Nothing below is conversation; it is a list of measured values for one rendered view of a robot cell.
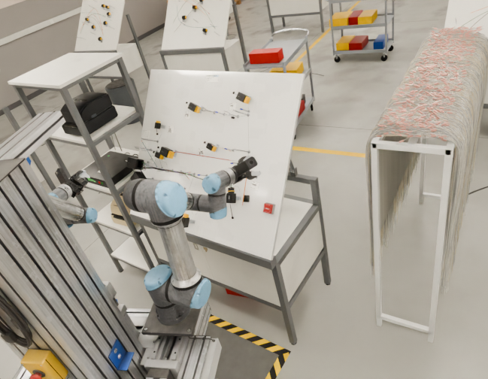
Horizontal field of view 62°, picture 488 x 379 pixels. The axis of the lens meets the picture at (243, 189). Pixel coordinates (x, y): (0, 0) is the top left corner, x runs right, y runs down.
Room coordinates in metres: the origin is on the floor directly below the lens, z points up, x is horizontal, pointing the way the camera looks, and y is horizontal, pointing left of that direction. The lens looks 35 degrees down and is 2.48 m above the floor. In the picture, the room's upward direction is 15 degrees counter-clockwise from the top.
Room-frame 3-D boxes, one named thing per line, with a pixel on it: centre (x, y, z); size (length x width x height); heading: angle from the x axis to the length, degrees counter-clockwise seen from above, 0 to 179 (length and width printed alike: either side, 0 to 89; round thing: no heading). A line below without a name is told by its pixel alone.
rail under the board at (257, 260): (1.99, 0.38, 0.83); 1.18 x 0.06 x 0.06; 48
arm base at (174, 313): (1.16, 0.41, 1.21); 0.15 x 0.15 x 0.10
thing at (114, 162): (2.68, 0.92, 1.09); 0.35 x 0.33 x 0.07; 48
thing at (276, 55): (4.80, -0.83, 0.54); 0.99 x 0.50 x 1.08; 147
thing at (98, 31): (7.94, 1.75, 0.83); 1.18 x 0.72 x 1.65; 50
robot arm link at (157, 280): (1.15, 0.41, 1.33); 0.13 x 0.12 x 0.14; 58
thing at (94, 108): (2.66, 0.89, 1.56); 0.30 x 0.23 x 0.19; 139
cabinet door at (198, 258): (2.19, 0.57, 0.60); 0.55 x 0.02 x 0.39; 48
